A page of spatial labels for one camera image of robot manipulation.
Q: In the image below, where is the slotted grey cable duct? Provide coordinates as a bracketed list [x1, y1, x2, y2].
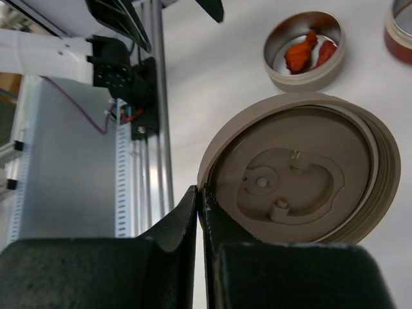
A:
[114, 124, 135, 238]

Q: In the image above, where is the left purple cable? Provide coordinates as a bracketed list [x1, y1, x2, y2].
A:
[44, 77, 112, 135]

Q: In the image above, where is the beige round lid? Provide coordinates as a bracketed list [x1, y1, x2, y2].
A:
[197, 93, 401, 243]

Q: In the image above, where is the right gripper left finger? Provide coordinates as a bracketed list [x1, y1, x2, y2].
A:
[1, 186, 197, 308]

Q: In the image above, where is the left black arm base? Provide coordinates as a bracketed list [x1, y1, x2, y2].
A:
[87, 35, 160, 141]

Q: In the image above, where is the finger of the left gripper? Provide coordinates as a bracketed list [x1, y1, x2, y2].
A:
[196, 0, 225, 23]

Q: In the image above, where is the beige-based steel container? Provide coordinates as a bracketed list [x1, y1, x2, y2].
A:
[263, 11, 346, 92]

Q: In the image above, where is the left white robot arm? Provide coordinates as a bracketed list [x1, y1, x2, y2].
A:
[1, 1, 163, 87]

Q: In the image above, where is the orange chicken drumstick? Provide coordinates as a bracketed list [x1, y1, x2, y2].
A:
[284, 30, 318, 74]

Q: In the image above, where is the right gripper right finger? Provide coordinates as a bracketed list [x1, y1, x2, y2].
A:
[201, 187, 394, 308]

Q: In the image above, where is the red-based steel container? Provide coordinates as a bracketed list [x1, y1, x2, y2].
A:
[384, 0, 411, 65]

